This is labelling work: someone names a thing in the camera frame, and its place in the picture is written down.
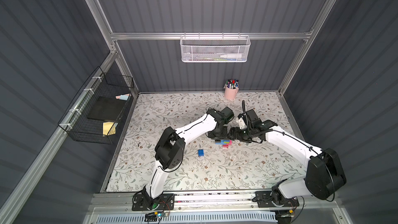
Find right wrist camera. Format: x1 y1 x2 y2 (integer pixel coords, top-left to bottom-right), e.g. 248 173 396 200
236 100 262 130

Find markers in bucket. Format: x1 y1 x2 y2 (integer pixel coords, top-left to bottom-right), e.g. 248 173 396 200
224 79 239 89

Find light blue long lego brick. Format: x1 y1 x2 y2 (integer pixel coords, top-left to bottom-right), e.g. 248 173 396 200
215 140 230 145

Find black notebook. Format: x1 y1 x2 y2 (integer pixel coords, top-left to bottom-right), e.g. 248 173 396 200
87 96 126 122

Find pink metal pen bucket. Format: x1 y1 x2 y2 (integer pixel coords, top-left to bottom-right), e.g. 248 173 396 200
224 87 239 100

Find pastel sticky notes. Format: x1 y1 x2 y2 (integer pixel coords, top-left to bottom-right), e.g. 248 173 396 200
116 94 130 101

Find white wire wall basket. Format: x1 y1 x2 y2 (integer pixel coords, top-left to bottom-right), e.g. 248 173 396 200
180 34 251 63

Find yellow sticky note pad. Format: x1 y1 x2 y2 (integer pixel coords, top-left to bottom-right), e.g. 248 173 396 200
103 122 118 136

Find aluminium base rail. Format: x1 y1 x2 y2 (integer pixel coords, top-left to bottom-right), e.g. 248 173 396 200
90 188 340 212

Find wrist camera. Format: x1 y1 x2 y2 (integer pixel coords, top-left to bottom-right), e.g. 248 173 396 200
220 107 234 124
236 100 262 130

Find black wire side basket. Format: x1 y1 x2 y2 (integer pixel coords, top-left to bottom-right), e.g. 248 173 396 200
59 67 135 145

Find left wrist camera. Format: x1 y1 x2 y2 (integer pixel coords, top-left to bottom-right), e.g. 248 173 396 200
220 107 234 124

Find white bottle in basket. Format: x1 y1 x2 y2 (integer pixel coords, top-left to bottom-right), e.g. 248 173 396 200
220 54 243 60

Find pink lego brick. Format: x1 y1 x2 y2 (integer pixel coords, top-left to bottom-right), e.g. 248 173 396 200
222 140 232 148

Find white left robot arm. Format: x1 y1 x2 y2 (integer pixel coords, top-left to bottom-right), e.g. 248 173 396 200
143 112 231 202

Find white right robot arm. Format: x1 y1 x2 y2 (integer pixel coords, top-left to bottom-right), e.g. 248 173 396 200
228 125 347 204

